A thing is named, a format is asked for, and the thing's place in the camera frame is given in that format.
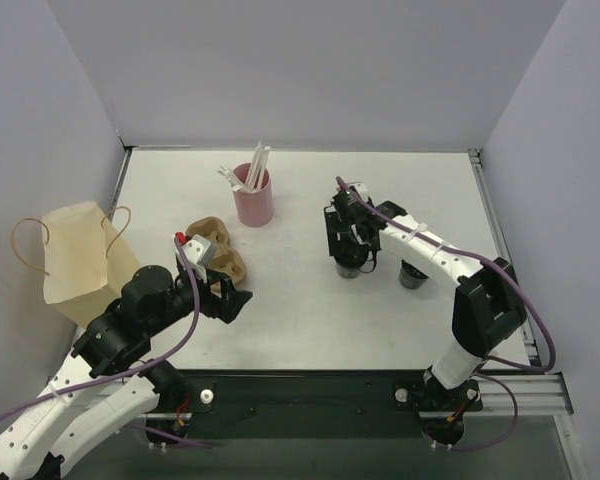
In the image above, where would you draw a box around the white paper straw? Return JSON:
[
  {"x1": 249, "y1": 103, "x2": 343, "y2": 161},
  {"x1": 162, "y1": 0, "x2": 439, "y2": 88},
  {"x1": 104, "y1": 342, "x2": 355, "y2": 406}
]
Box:
[
  {"x1": 253, "y1": 146, "x2": 271, "y2": 191},
  {"x1": 244, "y1": 141, "x2": 264, "y2": 191}
]

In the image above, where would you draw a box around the brown paper bag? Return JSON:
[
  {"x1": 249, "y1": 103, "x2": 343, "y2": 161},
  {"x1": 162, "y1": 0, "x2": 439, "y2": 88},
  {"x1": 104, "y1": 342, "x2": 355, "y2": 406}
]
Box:
[{"x1": 10, "y1": 200, "x2": 144, "y2": 331}]

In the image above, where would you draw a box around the brown cardboard cup carrier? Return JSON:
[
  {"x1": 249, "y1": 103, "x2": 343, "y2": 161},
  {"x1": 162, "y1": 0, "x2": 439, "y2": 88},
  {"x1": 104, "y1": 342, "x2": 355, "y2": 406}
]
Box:
[{"x1": 185, "y1": 216, "x2": 247, "y2": 286}]

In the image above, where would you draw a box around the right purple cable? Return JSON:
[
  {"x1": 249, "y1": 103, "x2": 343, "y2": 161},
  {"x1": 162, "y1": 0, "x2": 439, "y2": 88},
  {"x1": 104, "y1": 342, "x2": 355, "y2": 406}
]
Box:
[{"x1": 335, "y1": 175, "x2": 556, "y2": 452}]

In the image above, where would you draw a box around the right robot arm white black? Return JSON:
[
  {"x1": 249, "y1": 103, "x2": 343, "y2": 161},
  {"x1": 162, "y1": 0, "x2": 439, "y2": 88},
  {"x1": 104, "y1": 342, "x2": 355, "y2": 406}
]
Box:
[{"x1": 323, "y1": 186, "x2": 527, "y2": 408}]

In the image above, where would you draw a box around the dark translucent coffee cup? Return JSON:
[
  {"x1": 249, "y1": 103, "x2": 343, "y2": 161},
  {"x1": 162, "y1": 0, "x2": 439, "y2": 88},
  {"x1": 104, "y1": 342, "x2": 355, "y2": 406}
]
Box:
[{"x1": 335, "y1": 257, "x2": 367, "y2": 279}]

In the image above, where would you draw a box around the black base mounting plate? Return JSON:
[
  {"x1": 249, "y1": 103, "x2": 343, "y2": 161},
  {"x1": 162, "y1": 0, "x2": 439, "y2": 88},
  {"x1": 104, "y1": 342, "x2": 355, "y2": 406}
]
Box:
[{"x1": 146, "y1": 370, "x2": 483, "y2": 443}]

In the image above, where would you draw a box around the pink straw holder cup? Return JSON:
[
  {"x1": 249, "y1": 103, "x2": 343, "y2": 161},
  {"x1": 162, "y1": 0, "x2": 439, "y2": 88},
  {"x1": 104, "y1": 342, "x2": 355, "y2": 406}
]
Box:
[{"x1": 233, "y1": 170, "x2": 274, "y2": 228}]

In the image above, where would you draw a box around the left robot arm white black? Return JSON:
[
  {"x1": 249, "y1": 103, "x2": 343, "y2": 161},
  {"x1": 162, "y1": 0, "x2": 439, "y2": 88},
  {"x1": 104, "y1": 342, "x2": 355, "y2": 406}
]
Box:
[{"x1": 0, "y1": 266, "x2": 253, "y2": 479}]

